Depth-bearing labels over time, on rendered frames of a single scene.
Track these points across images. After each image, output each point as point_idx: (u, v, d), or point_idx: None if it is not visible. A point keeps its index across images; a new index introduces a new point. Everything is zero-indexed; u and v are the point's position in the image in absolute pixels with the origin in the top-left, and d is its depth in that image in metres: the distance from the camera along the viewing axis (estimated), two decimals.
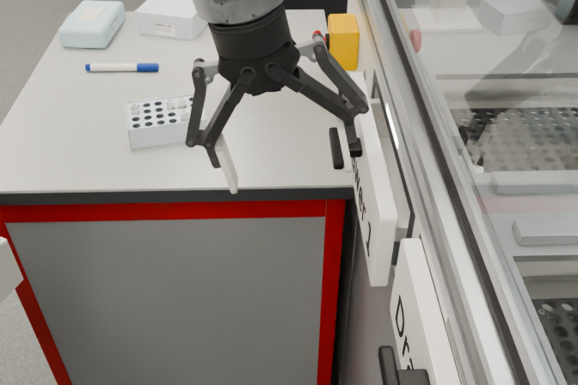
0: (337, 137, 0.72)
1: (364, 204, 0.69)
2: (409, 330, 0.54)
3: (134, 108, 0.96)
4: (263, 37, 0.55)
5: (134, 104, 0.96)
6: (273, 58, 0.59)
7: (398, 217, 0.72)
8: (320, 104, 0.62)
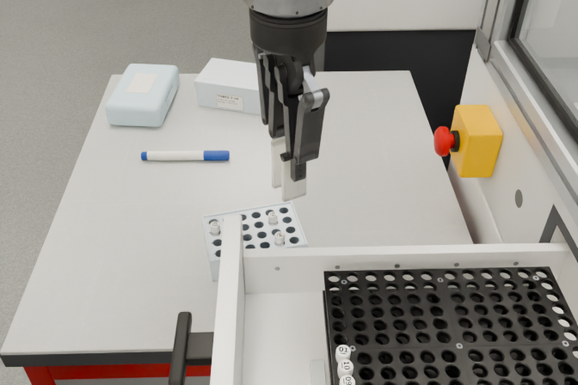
0: (184, 333, 0.51)
1: None
2: None
3: (215, 229, 0.76)
4: (262, 33, 0.55)
5: (215, 223, 0.76)
6: (285, 63, 0.58)
7: None
8: (285, 125, 0.63)
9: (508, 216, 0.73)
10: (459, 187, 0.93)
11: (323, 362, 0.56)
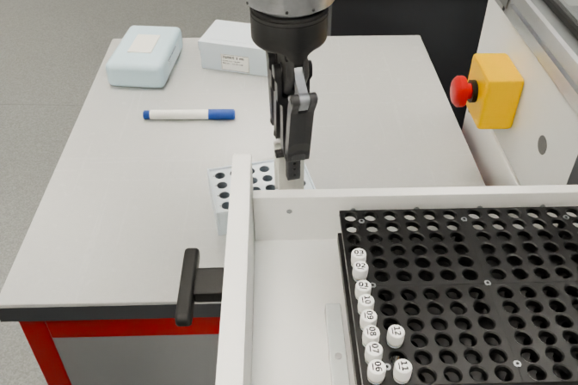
0: (192, 269, 0.47)
1: None
2: None
3: (365, 255, 0.49)
4: (257, 29, 0.56)
5: (355, 252, 0.49)
6: (282, 62, 0.58)
7: None
8: (280, 123, 0.64)
9: (530, 166, 0.70)
10: (475, 147, 0.89)
11: (340, 305, 0.53)
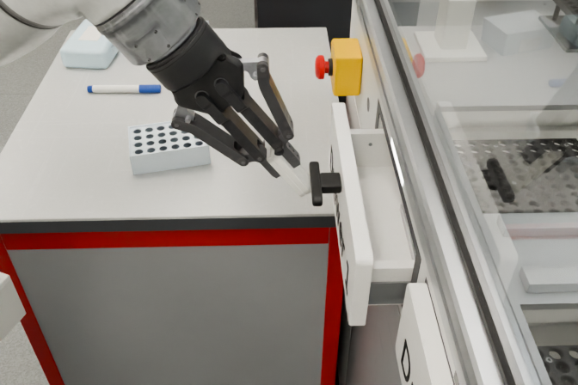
0: (317, 173, 0.71)
1: (343, 241, 0.69)
2: (415, 378, 0.53)
3: None
4: (190, 61, 0.56)
5: None
6: (218, 75, 0.60)
7: (378, 253, 0.71)
8: (256, 128, 0.64)
9: (365, 121, 0.93)
10: (349, 114, 1.12)
11: None
